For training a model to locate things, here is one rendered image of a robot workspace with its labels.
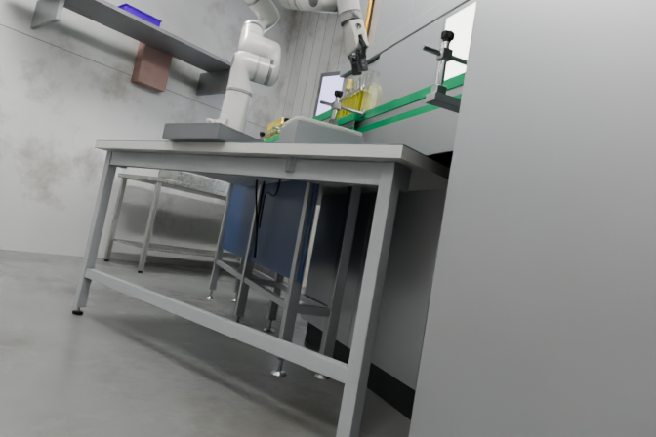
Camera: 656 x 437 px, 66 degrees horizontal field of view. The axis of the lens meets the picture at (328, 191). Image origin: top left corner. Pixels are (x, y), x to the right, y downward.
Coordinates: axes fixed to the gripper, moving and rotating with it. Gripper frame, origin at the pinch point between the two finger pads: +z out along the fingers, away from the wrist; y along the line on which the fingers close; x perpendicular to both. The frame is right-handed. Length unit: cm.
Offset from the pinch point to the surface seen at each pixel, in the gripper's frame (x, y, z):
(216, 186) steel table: 25, 282, 30
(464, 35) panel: -28.6, -19.7, -2.4
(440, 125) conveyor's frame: 1, -45, 26
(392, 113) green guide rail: -2.5, -13.5, 18.0
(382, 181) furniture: 18, -41, 37
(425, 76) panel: -23.8, -0.5, 5.7
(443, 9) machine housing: -33.6, -3.6, -16.1
